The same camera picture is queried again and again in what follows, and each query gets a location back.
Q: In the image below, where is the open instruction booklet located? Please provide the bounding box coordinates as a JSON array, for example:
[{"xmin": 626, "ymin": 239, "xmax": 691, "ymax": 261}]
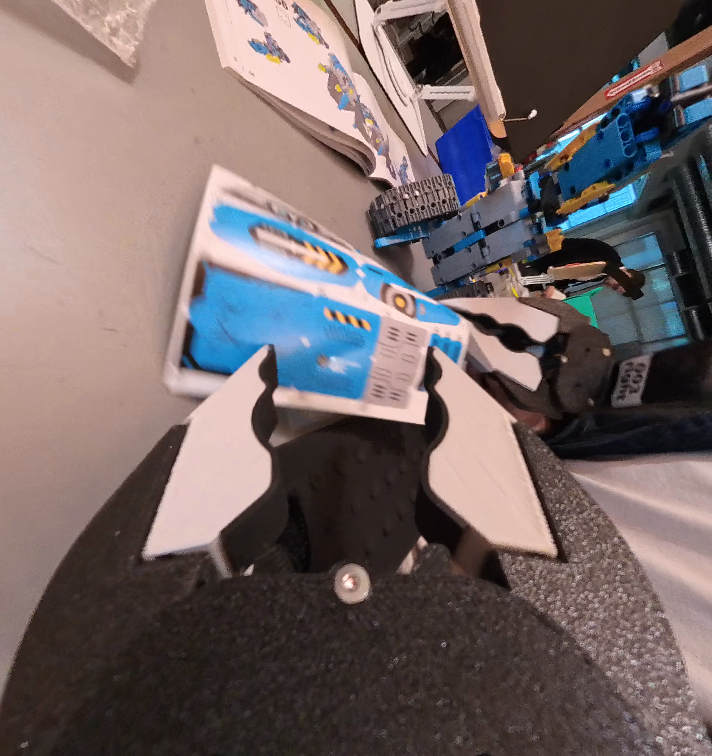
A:
[{"xmin": 204, "ymin": 0, "xmax": 418, "ymax": 187}]

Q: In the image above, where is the blue storage bin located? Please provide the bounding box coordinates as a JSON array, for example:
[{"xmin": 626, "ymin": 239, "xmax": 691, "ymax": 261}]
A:
[{"xmin": 435, "ymin": 105, "xmax": 498, "ymax": 190}]

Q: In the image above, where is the green file tray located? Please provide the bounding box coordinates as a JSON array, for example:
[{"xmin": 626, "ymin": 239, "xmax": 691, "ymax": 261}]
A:
[{"xmin": 568, "ymin": 292, "xmax": 599, "ymax": 328}]

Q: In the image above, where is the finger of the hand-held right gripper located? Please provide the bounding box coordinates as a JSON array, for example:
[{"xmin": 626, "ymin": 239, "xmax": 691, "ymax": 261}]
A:
[
  {"xmin": 441, "ymin": 297, "xmax": 561, "ymax": 345},
  {"xmin": 467, "ymin": 338, "xmax": 546, "ymax": 392}
]

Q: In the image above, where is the blue sticker sheet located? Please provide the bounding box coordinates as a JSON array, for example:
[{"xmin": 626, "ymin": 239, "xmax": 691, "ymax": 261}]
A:
[{"xmin": 164, "ymin": 165, "xmax": 472, "ymax": 426}]

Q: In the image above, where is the tracked brick robot model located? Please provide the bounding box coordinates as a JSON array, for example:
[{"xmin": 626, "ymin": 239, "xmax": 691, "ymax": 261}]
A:
[{"xmin": 368, "ymin": 59, "xmax": 712, "ymax": 296}]

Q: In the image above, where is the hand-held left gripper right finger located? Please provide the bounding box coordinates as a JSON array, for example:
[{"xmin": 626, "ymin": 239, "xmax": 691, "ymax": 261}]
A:
[{"xmin": 418, "ymin": 347, "xmax": 559, "ymax": 582}]

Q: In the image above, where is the clear plastic bag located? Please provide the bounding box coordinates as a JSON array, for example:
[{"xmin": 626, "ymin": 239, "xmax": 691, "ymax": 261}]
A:
[{"xmin": 55, "ymin": 0, "xmax": 156, "ymax": 69}]

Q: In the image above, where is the white desk lamp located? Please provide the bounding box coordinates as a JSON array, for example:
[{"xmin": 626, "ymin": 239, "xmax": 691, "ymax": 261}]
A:
[{"xmin": 353, "ymin": 0, "xmax": 540, "ymax": 157}]

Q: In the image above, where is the black partition panel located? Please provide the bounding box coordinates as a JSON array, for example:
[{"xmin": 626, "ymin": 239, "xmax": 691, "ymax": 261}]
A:
[{"xmin": 480, "ymin": 0, "xmax": 687, "ymax": 154}]

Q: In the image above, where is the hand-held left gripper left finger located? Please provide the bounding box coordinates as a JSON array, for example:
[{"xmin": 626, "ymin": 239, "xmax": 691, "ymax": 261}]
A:
[{"xmin": 142, "ymin": 345, "xmax": 288, "ymax": 576}]

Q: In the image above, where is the person's white shirt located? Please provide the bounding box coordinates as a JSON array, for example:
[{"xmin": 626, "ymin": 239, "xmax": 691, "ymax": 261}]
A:
[{"xmin": 568, "ymin": 452, "xmax": 712, "ymax": 733}]

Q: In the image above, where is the grey desk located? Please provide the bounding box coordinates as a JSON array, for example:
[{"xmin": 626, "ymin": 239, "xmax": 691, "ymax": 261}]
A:
[{"xmin": 0, "ymin": 0, "xmax": 451, "ymax": 710}]

